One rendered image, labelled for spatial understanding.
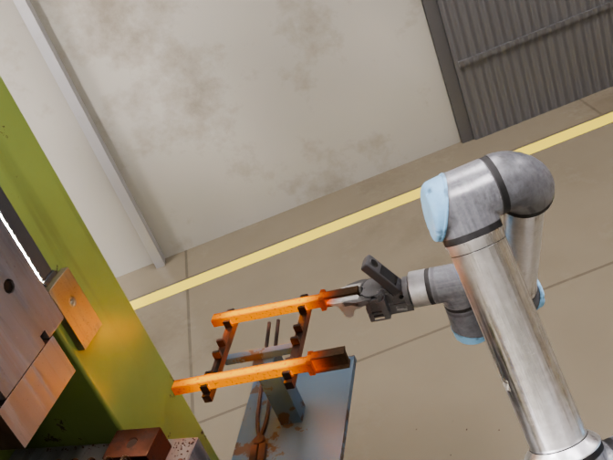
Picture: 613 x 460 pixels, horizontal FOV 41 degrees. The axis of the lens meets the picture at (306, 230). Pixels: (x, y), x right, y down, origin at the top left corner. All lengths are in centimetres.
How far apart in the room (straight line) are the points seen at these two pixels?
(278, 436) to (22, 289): 85
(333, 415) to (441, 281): 46
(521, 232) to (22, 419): 103
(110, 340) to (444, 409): 145
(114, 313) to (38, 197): 35
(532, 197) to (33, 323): 96
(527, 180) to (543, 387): 38
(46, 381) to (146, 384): 55
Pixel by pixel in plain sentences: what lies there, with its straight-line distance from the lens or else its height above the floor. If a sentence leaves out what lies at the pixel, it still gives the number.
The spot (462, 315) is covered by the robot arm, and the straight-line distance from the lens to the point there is 202.
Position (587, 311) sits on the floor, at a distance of 333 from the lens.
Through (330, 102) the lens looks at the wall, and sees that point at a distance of 449.
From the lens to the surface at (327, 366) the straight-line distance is 189.
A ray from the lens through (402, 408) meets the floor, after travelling 313.
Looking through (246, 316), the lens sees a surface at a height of 97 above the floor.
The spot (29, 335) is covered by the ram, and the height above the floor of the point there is 141.
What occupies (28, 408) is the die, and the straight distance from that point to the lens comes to 160.
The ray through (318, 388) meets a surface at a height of 71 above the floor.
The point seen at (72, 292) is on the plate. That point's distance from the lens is 190.
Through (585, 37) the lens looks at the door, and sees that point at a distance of 480.
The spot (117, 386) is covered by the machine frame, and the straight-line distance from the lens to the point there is 204.
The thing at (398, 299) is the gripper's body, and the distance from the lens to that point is 203.
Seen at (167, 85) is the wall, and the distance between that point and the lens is 438.
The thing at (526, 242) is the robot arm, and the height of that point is 113.
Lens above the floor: 212
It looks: 29 degrees down
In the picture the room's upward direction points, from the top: 22 degrees counter-clockwise
